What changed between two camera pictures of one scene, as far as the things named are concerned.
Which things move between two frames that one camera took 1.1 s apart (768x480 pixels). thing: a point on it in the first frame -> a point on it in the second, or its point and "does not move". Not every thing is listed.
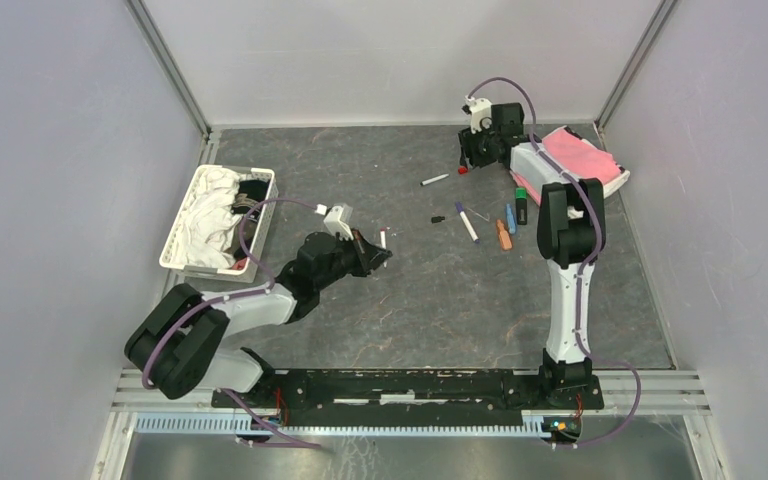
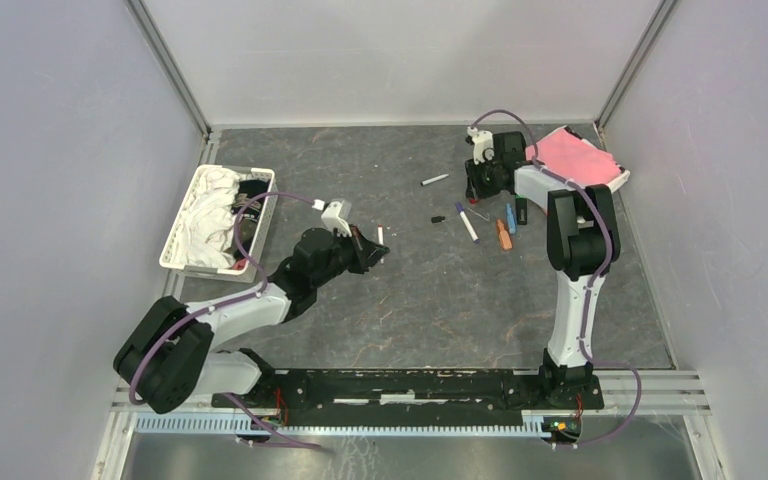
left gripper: (369, 256) does not move
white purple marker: (469, 226) does not move
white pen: (434, 179) does not move
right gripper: (468, 156) -> (475, 189)
